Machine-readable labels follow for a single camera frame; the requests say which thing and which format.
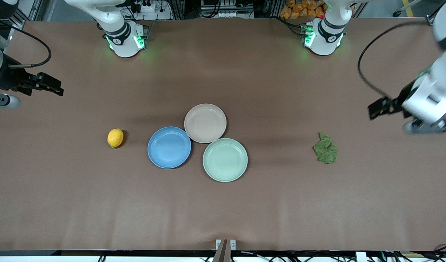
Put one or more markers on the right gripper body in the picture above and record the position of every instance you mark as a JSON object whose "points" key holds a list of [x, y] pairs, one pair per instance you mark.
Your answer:
{"points": [[12, 79]]}

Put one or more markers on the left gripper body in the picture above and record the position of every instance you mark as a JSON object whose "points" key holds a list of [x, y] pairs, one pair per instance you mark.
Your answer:
{"points": [[400, 99]]}

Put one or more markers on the green lettuce leaf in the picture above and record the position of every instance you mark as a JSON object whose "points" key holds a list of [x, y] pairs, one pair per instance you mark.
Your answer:
{"points": [[325, 150]]}

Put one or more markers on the yellow lemon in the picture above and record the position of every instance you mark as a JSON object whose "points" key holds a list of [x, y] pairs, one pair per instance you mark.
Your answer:
{"points": [[115, 138]]}

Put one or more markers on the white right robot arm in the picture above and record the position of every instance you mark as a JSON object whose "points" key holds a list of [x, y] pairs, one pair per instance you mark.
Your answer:
{"points": [[122, 34]]}

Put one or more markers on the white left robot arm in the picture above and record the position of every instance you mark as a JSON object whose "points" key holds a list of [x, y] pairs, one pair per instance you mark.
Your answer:
{"points": [[432, 98]]}

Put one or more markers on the white power strip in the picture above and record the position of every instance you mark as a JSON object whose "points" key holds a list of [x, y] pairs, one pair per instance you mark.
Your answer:
{"points": [[147, 6]]}

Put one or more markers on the bag of orange fruits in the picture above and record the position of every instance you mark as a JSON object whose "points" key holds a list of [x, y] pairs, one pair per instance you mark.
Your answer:
{"points": [[301, 9]]}

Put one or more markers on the blue plate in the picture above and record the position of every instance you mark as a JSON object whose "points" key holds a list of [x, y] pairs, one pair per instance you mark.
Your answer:
{"points": [[169, 147]]}

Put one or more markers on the beige plate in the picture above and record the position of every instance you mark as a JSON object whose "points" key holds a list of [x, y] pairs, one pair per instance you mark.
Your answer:
{"points": [[204, 123]]}

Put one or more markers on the light green plate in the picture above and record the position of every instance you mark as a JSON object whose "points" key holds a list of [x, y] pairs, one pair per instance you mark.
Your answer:
{"points": [[225, 160]]}

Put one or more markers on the white electronics box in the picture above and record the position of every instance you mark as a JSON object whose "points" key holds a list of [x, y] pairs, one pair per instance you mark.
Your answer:
{"points": [[226, 9]]}

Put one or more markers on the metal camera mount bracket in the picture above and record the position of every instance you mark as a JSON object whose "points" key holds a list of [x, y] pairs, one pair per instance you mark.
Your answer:
{"points": [[225, 249]]}

